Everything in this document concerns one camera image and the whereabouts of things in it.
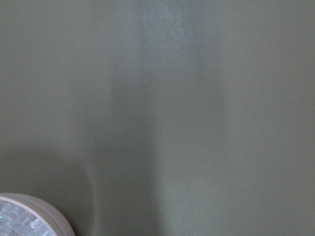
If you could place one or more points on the pink ice bowl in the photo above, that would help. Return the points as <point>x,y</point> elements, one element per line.
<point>25,215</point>

